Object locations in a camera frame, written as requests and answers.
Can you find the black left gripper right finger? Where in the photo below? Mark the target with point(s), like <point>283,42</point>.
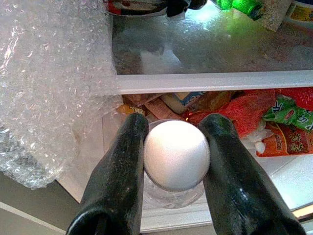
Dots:
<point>239,191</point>

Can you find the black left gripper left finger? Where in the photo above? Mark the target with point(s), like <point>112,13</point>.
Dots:
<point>115,183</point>

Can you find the white egg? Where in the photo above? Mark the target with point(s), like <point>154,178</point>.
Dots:
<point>176,154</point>

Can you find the glass fridge shelf white trim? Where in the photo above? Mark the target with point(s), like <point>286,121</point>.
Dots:
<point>220,82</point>

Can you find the white refrigerator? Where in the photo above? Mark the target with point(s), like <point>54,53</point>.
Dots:
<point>288,178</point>

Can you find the orange snack packet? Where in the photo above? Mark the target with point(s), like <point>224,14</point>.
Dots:
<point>288,144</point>

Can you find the red mesh bag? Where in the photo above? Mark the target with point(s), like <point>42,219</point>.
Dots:
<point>244,110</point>

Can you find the brown cardboard carton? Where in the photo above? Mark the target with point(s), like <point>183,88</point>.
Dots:
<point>156,107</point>

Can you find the green snack packet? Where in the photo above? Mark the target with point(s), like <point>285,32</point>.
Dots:
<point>288,112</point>

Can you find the blue white printed box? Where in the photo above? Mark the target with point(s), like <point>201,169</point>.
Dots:
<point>188,100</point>

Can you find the clear bubble wrap sheet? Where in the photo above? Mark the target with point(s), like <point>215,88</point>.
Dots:
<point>49,85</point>

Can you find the red printed packet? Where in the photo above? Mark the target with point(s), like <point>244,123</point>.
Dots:
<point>127,7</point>

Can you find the beige speckled packet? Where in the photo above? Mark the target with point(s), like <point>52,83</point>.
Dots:
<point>276,17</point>

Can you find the green plastic bottle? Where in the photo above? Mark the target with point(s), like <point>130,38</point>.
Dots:
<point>239,6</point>

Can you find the yellow printed packet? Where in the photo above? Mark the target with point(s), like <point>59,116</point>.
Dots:
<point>302,13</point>

